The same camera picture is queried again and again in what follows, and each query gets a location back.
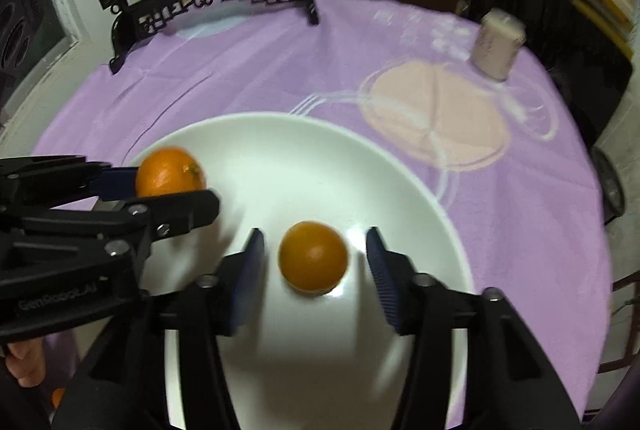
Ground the orange mandarin with stem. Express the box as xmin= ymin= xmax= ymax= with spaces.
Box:
xmin=136 ymin=147 xmax=206 ymax=197

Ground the orange kumquat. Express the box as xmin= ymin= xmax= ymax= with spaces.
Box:
xmin=278 ymin=221 xmax=349 ymax=295

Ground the person's left hand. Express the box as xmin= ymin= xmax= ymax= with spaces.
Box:
xmin=6 ymin=338 xmax=46 ymax=388

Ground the white oval plate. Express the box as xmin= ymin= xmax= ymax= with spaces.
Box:
xmin=142 ymin=113 xmax=474 ymax=429

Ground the purple tablecloth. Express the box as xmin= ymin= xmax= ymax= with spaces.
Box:
xmin=35 ymin=0 xmax=611 ymax=410

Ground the black round stool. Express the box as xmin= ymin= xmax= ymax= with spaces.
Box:
xmin=590 ymin=146 xmax=626 ymax=225

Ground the pale pink can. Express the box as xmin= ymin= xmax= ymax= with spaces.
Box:
xmin=471 ymin=8 xmax=526 ymax=82

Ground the dark chair behind table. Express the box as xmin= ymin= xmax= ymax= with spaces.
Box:
xmin=465 ymin=0 xmax=632 ymax=146

